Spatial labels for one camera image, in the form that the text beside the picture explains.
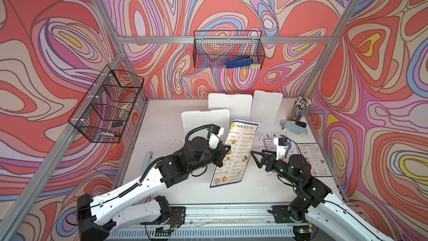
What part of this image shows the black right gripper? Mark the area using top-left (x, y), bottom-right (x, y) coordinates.
top-left (251, 150), bottom-right (301, 187)

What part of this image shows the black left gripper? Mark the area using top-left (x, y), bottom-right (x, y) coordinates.
top-left (187, 143), bottom-right (233, 175)

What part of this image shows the Dim Sum Inn menu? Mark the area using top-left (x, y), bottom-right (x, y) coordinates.
top-left (210, 120), bottom-right (259, 188)

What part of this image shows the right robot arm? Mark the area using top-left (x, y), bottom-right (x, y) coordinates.
top-left (251, 150), bottom-right (392, 241)

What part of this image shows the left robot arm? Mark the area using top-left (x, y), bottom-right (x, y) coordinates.
top-left (77, 137), bottom-right (231, 241)

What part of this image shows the hand-drawn colourful menu sheet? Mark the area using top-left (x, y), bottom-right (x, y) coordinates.
top-left (256, 131), bottom-right (298, 162)

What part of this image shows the white board front panel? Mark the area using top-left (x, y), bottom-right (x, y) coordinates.
top-left (181, 109), bottom-right (230, 142)

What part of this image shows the white board panel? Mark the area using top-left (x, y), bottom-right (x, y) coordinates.
top-left (249, 90), bottom-right (283, 123)
top-left (181, 109), bottom-right (230, 142)
top-left (208, 93), bottom-right (253, 122)

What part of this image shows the black and beige stapler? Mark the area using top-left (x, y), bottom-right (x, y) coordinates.
top-left (280, 120), bottom-right (307, 128)

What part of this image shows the white board middle panel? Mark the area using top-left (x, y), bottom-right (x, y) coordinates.
top-left (208, 93), bottom-right (253, 122)

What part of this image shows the white board right panel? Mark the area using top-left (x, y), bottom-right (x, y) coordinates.
top-left (249, 90), bottom-right (283, 123)

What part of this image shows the clear pencil holder cup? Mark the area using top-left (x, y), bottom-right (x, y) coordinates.
top-left (294, 96), bottom-right (312, 122)

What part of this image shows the small grey-blue eraser block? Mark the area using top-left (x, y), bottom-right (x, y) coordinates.
top-left (141, 152), bottom-right (153, 172)

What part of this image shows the yellow item in basket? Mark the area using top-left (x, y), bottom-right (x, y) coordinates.
top-left (250, 64), bottom-right (261, 70)

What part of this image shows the blue stapler in basket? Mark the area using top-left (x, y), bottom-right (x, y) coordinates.
top-left (225, 56), bottom-right (254, 69)

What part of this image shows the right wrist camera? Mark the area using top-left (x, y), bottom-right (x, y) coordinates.
top-left (274, 137), bottom-right (291, 160)

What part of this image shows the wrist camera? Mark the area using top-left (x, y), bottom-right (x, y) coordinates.
top-left (274, 137), bottom-right (291, 160)
top-left (208, 124), bottom-right (225, 150)

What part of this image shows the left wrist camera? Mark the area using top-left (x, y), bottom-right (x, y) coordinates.
top-left (208, 124), bottom-right (225, 150)

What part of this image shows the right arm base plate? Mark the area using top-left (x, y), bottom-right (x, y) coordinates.
top-left (267, 204), bottom-right (321, 224)

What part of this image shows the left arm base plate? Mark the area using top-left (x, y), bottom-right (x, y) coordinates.
top-left (140, 206), bottom-right (186, 225)

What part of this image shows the black wire basket back wall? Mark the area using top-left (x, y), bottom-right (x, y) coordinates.
top-left (193, 29), bottom-right (265, 69)

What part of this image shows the black wire basket wall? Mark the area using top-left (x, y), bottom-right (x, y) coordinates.
top-left (68, 65), bottom-right (144, 143)
top-left (193, 29), bottom-right (265, 69)

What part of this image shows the black wire basket left wall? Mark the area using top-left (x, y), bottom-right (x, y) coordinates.
top-left (68, 65), bottom-right (144, 143)

